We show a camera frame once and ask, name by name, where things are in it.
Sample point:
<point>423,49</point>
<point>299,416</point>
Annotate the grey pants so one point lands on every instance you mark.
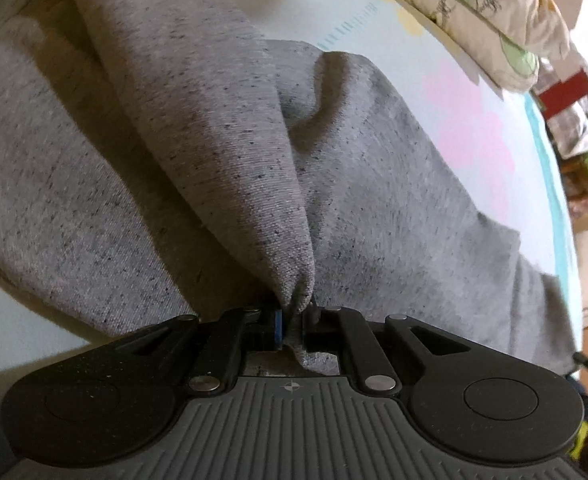
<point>184,160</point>

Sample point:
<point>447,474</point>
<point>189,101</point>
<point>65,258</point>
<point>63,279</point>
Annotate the plaid blanket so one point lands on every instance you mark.
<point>571,132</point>

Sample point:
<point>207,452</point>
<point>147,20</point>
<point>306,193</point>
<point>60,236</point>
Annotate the red box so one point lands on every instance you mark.
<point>566,94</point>

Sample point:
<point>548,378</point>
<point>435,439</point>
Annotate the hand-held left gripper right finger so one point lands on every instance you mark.
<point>315,321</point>

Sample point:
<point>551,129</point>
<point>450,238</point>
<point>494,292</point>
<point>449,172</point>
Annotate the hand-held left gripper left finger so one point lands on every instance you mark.
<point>277,329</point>

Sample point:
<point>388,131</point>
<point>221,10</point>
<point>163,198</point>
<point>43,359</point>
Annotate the floral pale bed sheet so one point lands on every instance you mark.
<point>464,125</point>

